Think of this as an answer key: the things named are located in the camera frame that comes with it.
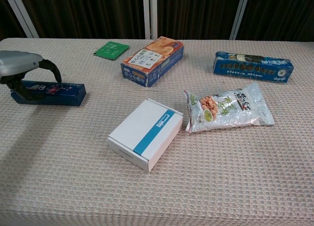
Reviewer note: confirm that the blue cookie package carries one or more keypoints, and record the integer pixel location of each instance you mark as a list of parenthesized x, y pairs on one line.
[(252, 68)]

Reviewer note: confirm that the green flat packet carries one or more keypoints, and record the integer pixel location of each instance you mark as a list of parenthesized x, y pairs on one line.
[(111, 50)]

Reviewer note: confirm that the slanted white frame post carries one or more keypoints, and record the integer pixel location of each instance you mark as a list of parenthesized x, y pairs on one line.
[(239, 14), (21, 14)]

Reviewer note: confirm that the blue glasses case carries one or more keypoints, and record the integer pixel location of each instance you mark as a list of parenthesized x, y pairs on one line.
[(66, 95)]

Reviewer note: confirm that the pink waffle tablecloth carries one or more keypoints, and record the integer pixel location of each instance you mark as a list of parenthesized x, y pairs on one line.
[(73, 186)]

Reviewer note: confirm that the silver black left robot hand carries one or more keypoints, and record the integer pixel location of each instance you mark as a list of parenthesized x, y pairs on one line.
[(17, 62)]

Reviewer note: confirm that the silver peanut snack bag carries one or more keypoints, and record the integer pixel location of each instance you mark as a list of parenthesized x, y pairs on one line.
[(220, 110)]

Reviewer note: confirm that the upright white frame post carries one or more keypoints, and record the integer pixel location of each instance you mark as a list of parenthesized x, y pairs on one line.
[(153, 14), (146, 14)]

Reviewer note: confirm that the orange and blue cracker box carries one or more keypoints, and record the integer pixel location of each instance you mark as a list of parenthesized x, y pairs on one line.
[(152, 61)]

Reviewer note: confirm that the white box with blue stripe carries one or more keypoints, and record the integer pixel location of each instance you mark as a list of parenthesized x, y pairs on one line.
[(144, 130)]

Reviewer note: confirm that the dark brown curtain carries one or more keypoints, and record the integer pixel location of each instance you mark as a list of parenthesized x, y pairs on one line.
[(196, 14)]

